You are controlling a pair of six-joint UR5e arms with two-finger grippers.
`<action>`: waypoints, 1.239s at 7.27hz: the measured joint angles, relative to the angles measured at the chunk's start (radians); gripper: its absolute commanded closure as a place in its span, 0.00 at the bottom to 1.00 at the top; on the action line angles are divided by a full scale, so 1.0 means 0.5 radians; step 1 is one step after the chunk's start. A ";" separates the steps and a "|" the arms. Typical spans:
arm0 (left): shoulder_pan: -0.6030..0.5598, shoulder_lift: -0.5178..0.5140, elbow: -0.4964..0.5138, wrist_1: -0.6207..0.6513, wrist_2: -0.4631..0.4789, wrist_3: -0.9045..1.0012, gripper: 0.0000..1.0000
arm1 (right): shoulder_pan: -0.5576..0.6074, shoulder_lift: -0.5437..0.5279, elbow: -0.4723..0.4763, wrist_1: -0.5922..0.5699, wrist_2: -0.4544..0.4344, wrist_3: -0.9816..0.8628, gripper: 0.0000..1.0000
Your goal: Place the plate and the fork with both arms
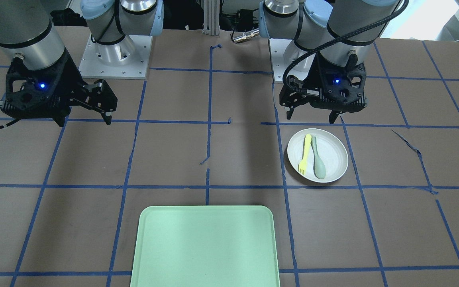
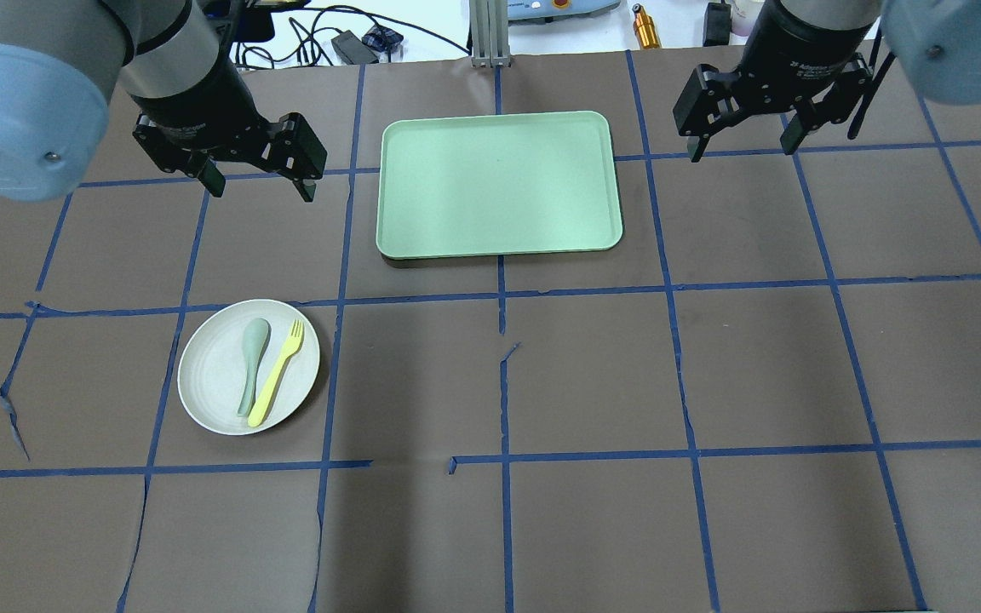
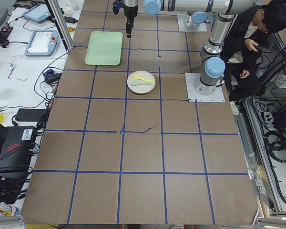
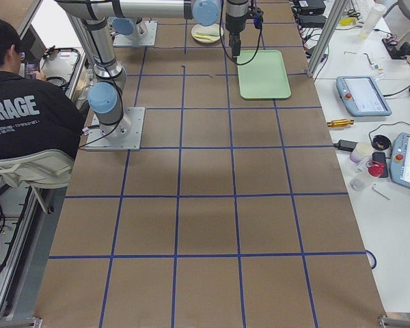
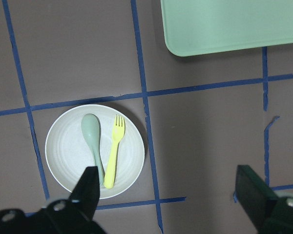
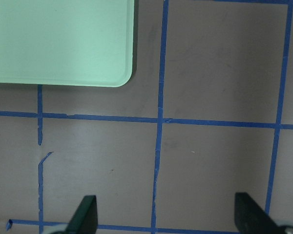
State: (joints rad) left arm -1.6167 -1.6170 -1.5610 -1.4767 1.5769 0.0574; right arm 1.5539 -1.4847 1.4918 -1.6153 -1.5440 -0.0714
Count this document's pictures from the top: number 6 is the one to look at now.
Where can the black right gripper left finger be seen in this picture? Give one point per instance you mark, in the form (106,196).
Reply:
(85,218)

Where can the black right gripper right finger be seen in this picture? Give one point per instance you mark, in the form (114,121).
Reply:
(249,218)

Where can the mint green tray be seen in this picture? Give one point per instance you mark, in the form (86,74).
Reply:
(67,42)

